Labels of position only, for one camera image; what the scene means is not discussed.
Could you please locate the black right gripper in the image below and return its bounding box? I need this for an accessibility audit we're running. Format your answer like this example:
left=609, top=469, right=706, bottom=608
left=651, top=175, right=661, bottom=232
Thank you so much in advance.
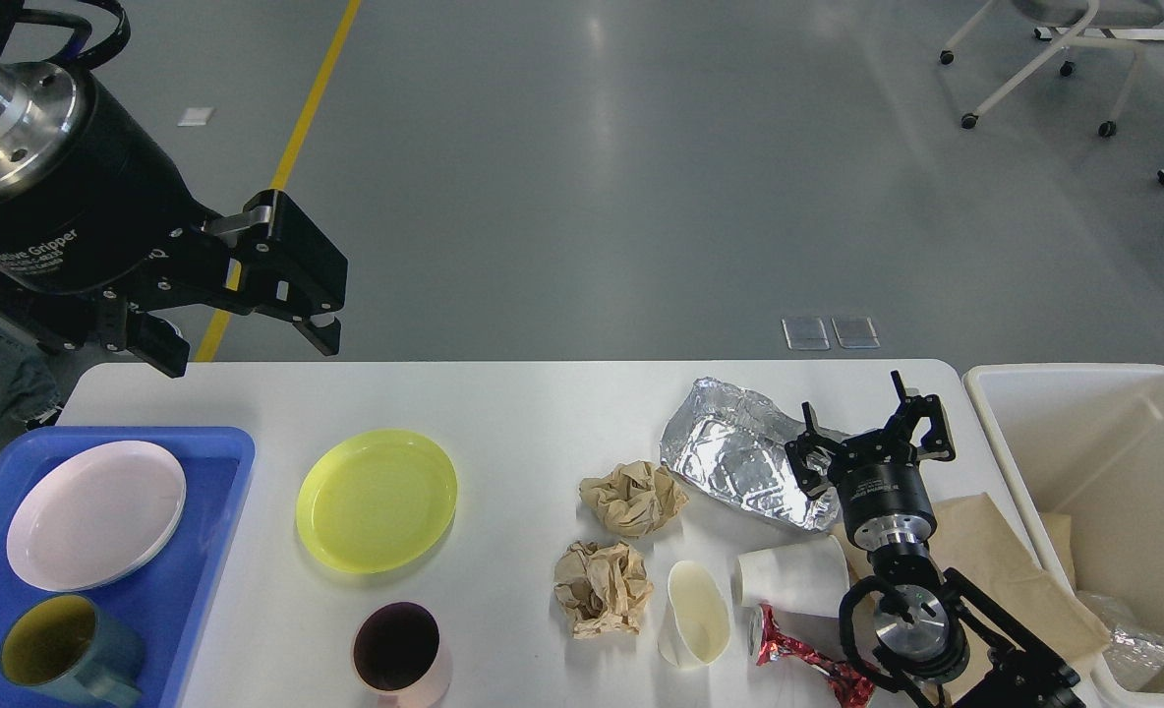
left=785, top=369, right=957, bottom=550

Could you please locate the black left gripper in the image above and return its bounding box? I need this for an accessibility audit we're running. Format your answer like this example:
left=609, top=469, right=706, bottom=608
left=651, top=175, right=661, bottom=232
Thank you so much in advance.
left=0, top=62, right=348, bottom=380

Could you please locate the teal mug yellow inside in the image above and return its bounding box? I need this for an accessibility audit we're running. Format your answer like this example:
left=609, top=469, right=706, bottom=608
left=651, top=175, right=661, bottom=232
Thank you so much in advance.
left=0, top=593, right=146, bottom=707

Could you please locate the pink cup dark inside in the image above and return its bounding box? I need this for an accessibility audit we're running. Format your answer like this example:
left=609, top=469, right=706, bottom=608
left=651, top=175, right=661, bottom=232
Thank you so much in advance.
left=350, top=601, right=453, bottom=707

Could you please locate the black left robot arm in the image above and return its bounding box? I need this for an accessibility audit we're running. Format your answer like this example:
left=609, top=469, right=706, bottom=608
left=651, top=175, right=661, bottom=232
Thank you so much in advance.
left=0, top=1, right=348, bottom=378

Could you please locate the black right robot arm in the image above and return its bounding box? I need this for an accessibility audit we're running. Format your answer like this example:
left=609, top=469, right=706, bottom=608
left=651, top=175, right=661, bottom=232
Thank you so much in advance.
left=785, top=371, right=1083, bottom=707

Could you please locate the brown paper bag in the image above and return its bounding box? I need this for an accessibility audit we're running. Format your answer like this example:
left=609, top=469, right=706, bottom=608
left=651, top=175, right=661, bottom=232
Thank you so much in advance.
left=858, top=494, right=1105, bottom=707

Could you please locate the white paper cup lying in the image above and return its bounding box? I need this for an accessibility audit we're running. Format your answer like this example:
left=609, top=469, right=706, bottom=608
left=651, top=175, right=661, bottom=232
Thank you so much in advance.
left=733, top=534, right=850, bottom=618

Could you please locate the right floor socket plate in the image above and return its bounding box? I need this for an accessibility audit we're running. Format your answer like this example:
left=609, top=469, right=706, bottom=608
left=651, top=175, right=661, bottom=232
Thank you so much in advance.
left=831, top=317, right=882, bottom=351

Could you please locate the floor socket plate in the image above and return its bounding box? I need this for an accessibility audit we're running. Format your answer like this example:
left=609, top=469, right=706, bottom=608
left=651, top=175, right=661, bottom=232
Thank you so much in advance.
left=831, top=317, right=882, bottom=351
left=783, top=317, right=831, bottom=351

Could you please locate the crumpled aluminium foil tray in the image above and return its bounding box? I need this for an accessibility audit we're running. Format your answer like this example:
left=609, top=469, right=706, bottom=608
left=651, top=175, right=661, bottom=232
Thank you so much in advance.
left=660, top=378, right=840, bottom=532

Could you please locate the left floor socket plate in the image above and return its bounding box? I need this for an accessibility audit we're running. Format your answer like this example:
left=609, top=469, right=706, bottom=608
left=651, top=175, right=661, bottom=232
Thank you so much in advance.
left=783, top=317, right=831, bottom=351

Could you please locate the white paper on floor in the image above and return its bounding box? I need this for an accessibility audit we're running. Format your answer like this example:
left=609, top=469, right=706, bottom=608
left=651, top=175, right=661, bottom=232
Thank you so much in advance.
left=177, top=106, right=217, bottom=127

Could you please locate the brown paper in bin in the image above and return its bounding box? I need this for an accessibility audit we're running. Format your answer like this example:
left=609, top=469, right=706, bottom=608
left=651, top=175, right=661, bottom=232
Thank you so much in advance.
left=1037, top=511, right=1077, bottom=590

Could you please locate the red foil wrapper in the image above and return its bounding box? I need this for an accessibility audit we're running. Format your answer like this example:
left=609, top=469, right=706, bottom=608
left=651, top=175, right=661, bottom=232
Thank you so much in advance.
left=748, top=602, right=878, bottom=707

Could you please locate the white pink plate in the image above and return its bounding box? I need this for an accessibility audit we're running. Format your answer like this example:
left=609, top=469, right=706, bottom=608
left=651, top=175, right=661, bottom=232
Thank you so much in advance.
left=6, top=441, right=189, bottom=592

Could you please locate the crumpled brown paper upper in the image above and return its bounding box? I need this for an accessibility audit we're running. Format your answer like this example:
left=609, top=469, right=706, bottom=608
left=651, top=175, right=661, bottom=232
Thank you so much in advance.
left=579, top=461, right=689, bottom=538

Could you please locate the crumpled brown paper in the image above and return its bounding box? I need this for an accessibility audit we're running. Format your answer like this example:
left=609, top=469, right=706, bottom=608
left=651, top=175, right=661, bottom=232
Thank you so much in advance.
left=553, top=541, right=654, bottom=639
left=579, top=461, right=689, bottom=538

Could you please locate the cream paper cup open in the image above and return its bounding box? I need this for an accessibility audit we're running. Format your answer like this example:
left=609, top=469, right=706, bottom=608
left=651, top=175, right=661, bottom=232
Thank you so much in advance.
left=658, top=560, right=731, bottom=671

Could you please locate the white waste bin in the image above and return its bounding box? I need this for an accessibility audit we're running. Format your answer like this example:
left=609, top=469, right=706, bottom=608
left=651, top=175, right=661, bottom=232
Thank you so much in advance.
left=963, top=363, right=1164, bottom=707

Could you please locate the yellow plastic plate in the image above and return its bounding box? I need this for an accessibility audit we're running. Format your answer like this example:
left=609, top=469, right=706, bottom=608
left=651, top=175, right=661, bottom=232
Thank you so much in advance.
left=294, top=429, right=459, bottom=574

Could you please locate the crumpled brown paper lower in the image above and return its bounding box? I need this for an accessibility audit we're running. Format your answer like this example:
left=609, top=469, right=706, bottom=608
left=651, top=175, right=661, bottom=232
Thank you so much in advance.
left=553, top=541, right=654, bottom=639

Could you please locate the blue plastic tray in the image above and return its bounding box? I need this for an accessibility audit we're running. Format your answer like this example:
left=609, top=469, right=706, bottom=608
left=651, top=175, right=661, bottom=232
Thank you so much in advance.
left=0, top=426, right=255, bottom=707

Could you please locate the foil scrap in bin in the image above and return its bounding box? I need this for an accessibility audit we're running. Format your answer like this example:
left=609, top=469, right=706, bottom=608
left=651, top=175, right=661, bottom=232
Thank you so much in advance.
left=1077, top=590, right=1164, bottom=691

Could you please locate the white rolling chair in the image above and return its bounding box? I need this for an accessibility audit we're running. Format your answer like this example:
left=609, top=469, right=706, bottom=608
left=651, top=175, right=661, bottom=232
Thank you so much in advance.
left=960, top=1, right=1164, bottom=139

